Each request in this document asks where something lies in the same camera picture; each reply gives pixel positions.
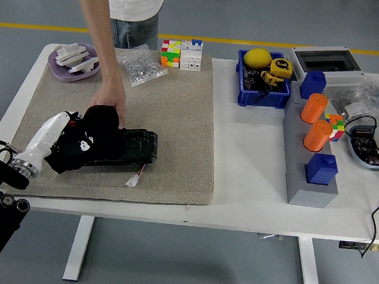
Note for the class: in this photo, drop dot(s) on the yellow ball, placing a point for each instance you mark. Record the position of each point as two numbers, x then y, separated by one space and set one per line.
257 57

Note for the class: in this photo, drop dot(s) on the person's right hand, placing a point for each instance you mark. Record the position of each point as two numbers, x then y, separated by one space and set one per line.
110 93

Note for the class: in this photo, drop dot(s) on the purple tray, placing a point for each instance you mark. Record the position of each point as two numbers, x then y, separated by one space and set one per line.
60 71

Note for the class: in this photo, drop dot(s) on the grey-brown mat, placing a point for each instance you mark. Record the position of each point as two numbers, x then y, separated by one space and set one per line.
165 114

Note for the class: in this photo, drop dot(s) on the blue square block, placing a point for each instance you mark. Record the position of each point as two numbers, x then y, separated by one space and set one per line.
313 85
321 171

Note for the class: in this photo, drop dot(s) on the blue plastic bin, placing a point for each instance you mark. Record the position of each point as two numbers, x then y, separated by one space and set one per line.
266 100

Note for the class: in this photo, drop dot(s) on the yellow tape measure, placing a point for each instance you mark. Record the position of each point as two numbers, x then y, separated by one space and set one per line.
281 67

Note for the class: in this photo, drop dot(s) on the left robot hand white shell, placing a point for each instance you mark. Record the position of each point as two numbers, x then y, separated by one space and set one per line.
45 136

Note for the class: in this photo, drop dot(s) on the brown electronic component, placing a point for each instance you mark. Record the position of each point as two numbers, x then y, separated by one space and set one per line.
251 81

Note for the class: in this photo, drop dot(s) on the person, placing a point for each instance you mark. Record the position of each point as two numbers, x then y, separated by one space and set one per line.
133 0

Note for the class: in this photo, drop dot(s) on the yellow and black tool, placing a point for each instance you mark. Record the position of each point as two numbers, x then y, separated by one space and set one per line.
272 79

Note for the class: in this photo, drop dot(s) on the white circuit breaker blue switch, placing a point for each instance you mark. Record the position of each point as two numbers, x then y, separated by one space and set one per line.
191 56

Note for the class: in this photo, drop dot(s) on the white table leg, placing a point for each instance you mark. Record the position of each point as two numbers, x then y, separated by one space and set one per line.
78 248
310 271

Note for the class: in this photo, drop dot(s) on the large colourful puzzle cube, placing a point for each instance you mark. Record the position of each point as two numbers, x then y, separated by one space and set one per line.
170 54

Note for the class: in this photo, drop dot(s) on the white plastic bracket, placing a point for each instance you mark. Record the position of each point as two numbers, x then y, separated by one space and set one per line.
83 66
71 52

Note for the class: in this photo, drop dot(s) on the black control box under table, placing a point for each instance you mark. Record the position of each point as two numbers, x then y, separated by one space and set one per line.
350 246

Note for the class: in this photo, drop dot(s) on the grey enclosure box clear lid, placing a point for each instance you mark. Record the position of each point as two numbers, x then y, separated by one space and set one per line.
341 79

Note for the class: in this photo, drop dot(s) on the metal bracket under table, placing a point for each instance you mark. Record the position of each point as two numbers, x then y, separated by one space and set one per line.
270 236

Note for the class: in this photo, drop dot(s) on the clear bag of screws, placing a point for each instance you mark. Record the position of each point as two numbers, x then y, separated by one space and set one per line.
142 68

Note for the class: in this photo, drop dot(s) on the clear parts bag white label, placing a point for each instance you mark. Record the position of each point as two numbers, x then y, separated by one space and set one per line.
351 103

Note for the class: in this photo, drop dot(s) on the orange cylinder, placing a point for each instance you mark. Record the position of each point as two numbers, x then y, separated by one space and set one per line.
313 109
317 137

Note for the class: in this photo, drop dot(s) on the person's right forearm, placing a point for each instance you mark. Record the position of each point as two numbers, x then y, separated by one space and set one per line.
102 40

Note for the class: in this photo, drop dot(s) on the grey block holder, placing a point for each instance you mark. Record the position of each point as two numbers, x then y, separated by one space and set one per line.
295 174

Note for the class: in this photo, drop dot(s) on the blue-grey tray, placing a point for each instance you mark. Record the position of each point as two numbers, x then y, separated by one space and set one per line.
357 157

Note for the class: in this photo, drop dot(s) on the black glossy panel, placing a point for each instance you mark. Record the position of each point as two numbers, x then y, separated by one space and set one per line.
137 145

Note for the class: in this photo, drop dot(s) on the small colourful puzzle cube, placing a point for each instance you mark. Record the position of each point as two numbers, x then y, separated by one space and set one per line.
336 127

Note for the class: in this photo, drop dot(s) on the black circuit boards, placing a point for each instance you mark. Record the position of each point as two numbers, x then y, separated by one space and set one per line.
366 148

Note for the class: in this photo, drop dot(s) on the black rag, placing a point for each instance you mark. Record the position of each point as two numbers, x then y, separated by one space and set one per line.
101 117

